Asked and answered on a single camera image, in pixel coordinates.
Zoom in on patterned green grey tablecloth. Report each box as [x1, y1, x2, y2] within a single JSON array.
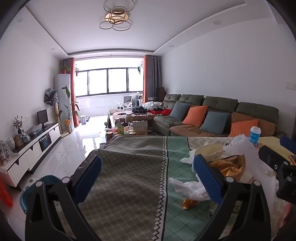
[[76, 135, 296, 241]]

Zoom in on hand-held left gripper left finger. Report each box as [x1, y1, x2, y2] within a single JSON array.
[[25, 155, 102, 241]]

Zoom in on grey curtain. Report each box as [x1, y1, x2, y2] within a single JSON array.
[[147, 55, 164, 103]]

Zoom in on blue-grey cushion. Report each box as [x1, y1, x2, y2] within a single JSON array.
[[169, 100, 191, 121], [200, 111, 230, 135]]

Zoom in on cream scalloped bowl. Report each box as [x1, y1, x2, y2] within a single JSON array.
[[195, 143, 225, 163]]

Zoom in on green sofa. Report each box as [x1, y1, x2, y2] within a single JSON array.
[[153, 94, 287, 140]]

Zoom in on white clothes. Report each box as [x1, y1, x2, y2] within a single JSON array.
[[142, 101, 160, 109]]

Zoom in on cluster of lidded jars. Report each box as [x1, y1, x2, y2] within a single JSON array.
[[105, 117, 139, 141]]

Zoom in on brown boxes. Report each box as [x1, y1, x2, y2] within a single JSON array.
[[156, 87, 166, 103]]

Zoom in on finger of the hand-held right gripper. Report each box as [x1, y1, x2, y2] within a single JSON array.
[[279, 136, 296, 152], [258, 145, 290, 172]]

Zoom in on beige paper bag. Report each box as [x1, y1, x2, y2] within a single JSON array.
[[132, 120, 149, 136]]

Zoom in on white tv cabinet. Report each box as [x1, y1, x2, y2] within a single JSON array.
[[0, 123, 61, 188]]

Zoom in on plastic wrapped glass ornament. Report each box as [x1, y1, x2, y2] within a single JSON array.
[[0, 140, 14, 166]]

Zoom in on white office chair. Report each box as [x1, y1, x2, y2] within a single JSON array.
[[117, 95, 135, 111]]

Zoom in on plastic wrapped item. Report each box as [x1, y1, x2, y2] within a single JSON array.
[[29, 123, 43, 136]]

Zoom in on orange curtain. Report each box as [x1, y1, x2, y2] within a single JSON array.
[[70, 58, 77, 115], [143, 55, 150, 104]]

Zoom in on brown sofa blanket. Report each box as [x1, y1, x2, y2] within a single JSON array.
[[170, 112, 277, 138]]

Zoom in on yellow table cover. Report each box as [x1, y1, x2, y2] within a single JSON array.
[[259, 136, 295, 160]]

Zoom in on orange peel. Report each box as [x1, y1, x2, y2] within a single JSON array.
[[182, 198, 200, 210]]

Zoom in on red plastic bag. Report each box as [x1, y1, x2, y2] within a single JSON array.
[[0, 178, 13, 208]]

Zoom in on tall leafy plant yellow pot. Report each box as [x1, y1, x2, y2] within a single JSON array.
[[59, 85, 80, 134]]

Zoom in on white tissue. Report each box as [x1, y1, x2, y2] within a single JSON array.
[[180, 149, 197, 165]]

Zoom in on orange cushion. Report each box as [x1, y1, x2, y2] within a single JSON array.
[[182, 105, 209, 128], [228, 119, 259, 138]]

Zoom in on golden snack wrapper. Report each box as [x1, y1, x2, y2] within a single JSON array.
[[209, 154, 247, 184]]

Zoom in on small plant in vase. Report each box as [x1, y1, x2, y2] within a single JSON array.
[[13, 115, 24, 135]]

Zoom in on dark coffee table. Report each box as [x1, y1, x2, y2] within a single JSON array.
[[99, 111, 154, 149]]

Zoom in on black monitor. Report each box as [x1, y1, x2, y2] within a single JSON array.
[[37, 109, 49, 128]]

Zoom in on black framed window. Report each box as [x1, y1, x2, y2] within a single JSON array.
[[75, 67, 144, 97]]

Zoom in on cloth covered standing fan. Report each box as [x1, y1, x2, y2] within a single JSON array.
[[44, 87, 61, 134]]

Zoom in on blue white paper cup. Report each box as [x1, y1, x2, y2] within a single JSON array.
[[249, 126, 261, 147]]

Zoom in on white standing air conditioner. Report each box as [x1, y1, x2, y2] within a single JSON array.
[[54, 73, 75, 131]]

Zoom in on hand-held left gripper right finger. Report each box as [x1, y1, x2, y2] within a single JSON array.
[[193, 153, 271, 241]]

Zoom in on ring ceiling lamp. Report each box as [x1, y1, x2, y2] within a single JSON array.
[[99, 0, 135, 31]]

